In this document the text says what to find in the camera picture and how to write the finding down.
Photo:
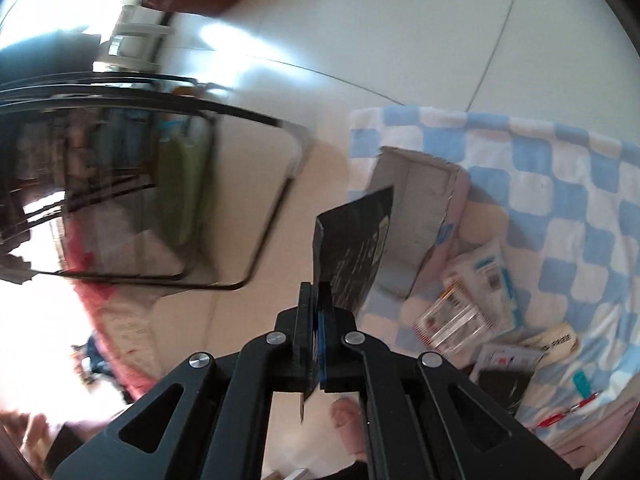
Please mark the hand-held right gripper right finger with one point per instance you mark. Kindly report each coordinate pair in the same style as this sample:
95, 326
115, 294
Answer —
323, 355

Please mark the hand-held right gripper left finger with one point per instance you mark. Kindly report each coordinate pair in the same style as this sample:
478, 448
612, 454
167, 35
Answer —
305, 340

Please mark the black foil packet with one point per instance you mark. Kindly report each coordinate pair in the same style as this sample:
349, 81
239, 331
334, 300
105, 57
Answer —
500, 390
350, 245

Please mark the pink cardboard box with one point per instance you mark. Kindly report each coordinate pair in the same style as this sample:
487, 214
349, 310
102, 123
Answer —
420, 210

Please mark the pink slipper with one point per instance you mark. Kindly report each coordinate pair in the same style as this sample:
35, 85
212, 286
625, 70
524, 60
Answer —
350, 440

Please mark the black pants leg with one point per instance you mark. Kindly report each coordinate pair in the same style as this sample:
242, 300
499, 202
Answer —
345, 471

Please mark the clear packet with red label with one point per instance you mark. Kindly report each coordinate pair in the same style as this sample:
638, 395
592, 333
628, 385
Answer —
450, 325

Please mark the white packet with blue print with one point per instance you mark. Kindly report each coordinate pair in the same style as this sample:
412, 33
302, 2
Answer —
492, 270

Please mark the green cushion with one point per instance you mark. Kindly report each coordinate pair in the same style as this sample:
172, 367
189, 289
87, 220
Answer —
182, 185

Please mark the white sachet with black print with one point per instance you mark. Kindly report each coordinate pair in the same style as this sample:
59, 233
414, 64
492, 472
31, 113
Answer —
555, 342

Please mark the red pen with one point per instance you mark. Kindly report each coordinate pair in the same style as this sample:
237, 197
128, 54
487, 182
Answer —
575, 406

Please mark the blue white checkered blanket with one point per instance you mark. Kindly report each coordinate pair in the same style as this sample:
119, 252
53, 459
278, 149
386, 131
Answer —
550, 185

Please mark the white plastic stool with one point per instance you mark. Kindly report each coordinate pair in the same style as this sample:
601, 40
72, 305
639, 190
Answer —
135, 30

